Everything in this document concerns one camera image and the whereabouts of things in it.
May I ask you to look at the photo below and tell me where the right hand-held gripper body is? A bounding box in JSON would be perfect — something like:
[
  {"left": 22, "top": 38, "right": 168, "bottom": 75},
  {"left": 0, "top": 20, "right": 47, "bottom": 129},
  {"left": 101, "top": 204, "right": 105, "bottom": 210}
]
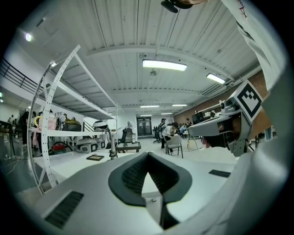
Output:
[{"left": 187, "top": 79, "right": 264, "bottom": 157}]

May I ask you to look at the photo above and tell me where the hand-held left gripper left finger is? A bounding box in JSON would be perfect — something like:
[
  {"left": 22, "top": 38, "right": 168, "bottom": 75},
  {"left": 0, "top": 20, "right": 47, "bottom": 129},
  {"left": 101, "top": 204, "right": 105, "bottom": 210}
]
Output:
[{"left": 107, "top": 151, "right": 149, "bottom": 206}]

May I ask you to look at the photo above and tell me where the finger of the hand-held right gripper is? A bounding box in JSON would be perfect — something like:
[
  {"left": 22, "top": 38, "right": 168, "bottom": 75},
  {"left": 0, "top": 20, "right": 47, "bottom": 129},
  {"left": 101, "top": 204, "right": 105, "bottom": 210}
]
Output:
[{"left": 202, "top": 135, "right": 228, "bottom": 148}]

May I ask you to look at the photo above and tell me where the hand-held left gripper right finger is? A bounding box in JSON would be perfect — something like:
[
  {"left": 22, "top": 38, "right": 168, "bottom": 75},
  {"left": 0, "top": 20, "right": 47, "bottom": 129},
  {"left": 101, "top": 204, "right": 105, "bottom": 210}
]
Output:
[{"left": 147, "top": 151, "right": 192, "bottom": 204}]

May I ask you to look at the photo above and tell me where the black flat pad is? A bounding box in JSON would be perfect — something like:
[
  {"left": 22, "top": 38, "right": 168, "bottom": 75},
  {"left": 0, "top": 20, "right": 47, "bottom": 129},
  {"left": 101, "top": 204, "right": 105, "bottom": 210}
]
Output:
[{"left": 208, "top": 169, "right": 231, "bottom": 178}]

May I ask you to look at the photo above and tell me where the black low table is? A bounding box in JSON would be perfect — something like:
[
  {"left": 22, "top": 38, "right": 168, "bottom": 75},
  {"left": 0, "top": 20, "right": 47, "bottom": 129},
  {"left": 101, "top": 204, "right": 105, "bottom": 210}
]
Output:
[{"left": 115, "top": 141, "right": 141, "bottom": 154}]

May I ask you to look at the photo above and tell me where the grey chair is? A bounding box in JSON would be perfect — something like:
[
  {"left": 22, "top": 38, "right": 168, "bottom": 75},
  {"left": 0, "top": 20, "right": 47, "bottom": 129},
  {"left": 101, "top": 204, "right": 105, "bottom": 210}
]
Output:
[{"left": 165, "top": 134, "right": 184, "bottom": 159}]

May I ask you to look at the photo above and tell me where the person's white shirt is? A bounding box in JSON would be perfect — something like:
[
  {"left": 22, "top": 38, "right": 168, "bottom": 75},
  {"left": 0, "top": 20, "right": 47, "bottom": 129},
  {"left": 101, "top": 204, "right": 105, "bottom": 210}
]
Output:
[{"left": 183, "top": 0, "right": 294, "bottom": 235}]

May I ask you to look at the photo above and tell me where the grey box device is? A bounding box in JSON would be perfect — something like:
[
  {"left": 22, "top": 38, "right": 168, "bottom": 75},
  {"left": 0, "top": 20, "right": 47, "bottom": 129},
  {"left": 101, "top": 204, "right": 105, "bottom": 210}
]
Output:
[{"left": 75, "top": 138, "right": 99, "bottom": 154}]

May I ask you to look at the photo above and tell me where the white table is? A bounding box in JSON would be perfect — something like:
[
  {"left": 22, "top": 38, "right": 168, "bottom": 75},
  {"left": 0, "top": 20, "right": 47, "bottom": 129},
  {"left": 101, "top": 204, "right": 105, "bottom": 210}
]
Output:
[{"left": 34, "top": 150, "right": 239, "bottom": 198}]

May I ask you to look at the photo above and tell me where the white robot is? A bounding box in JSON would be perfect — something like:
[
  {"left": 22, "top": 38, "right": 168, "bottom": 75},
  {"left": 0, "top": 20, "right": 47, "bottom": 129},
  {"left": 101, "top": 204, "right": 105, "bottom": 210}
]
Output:
[{"left": 127, "top": 120, "right": 139, "bottom": 142}]

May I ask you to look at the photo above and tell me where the long ceiling light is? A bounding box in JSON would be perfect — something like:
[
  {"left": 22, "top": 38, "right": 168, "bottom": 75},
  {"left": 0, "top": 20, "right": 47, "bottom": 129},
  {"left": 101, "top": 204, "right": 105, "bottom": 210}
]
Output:
[
  {"left": 142, "top": 59, "right": 188, "bottom": 72},
  {"left": 206, "top": 73, "right": 226, "bottom": 84}
]

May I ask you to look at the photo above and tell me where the white round appliance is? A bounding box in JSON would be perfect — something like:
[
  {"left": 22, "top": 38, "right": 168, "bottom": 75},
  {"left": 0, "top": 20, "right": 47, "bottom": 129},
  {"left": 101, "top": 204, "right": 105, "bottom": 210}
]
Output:
[{"left": 92, "top": 120, "right": 109, "bottom": 129}]

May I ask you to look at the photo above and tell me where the dark double door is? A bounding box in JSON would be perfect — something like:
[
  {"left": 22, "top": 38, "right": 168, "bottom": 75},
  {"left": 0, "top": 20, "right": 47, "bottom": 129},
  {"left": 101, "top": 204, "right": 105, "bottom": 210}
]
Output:
[{"left": 136, "top": 117, "right": 153, "bottom": 137}]

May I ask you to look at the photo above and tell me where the red vacuum cleaner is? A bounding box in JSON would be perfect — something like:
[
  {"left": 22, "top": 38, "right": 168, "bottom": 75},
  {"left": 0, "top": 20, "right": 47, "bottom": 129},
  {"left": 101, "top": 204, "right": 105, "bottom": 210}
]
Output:
[{"left": 51, "top": 141, "right": 70, "bottom": 155}]

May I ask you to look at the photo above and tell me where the black case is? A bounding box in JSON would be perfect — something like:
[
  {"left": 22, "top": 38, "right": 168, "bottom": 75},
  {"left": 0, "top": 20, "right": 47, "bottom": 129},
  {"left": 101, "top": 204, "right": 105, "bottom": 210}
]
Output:
[{"left": 62, "top": 123, "right": 82, "bottom": 132}]

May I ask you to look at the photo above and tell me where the pink bag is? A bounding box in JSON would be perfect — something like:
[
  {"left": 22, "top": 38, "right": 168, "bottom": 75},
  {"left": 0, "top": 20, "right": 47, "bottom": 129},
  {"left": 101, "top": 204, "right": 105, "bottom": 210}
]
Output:
[{"left": 46, "top": 117, "right": 57, "bottom": 132}]

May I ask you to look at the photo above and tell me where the white metal shelf rack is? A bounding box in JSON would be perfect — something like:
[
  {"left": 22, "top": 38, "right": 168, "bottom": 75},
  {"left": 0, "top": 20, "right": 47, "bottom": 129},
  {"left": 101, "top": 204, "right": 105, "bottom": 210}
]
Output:
[{"left": 27, "top": 44, "right": 119, "bottom": 196}]

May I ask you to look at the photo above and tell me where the black flat frame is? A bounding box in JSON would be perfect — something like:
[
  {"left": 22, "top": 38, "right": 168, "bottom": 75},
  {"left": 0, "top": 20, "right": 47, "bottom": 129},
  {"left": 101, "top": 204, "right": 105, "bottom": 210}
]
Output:
[{"left": 86, "top": 154, "right": 105, "bottom": 162}]

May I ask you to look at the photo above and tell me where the black head camera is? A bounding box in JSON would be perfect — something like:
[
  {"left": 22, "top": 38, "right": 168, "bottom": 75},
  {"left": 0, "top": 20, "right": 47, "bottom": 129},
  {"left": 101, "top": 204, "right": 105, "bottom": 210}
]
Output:
[{"left": 160, "top": 0, "right": 180, "bottom": 14}]

